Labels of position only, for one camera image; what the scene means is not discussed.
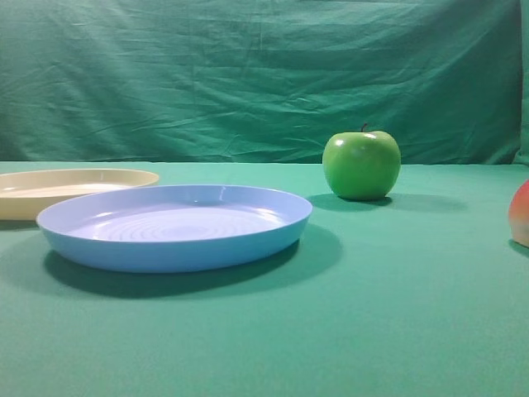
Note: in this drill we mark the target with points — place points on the green backdrop cloth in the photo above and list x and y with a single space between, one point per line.
262 81

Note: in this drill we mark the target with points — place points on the green tablecloth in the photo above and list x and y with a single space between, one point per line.
424 294

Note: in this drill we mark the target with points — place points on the pale yellow plate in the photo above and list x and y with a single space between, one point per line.
25 194

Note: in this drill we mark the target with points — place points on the green apple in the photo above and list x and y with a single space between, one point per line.
361 166

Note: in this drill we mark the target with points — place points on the blue plate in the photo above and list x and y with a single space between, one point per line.
175 228

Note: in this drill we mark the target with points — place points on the red peach-coloured bread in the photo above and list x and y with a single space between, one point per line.
518 215

